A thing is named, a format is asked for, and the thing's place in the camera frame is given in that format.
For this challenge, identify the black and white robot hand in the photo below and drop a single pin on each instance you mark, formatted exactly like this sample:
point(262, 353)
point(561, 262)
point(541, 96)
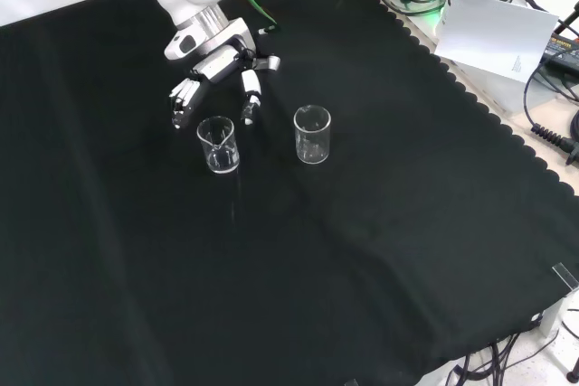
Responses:
point(217, 67)

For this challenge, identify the clear glass beaker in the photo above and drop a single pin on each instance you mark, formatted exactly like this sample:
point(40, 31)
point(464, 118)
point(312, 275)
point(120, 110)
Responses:
point(221, 166)
point(312, 157)

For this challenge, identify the black bench cloth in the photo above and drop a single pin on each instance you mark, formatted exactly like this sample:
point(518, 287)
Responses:
point(316, 246)

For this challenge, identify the black power adapter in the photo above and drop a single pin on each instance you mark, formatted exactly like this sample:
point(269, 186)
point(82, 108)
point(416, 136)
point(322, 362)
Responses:
point(561, 47)

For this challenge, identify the black tripod foot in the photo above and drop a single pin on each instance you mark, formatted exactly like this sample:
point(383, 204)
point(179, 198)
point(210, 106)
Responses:
point(573, 374)

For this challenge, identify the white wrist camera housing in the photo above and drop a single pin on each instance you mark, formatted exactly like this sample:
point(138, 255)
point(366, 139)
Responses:
point(235, 31)

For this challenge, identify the white bench frame block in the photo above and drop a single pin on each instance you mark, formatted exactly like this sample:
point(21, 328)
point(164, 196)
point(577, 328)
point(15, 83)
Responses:
point(554, 318)

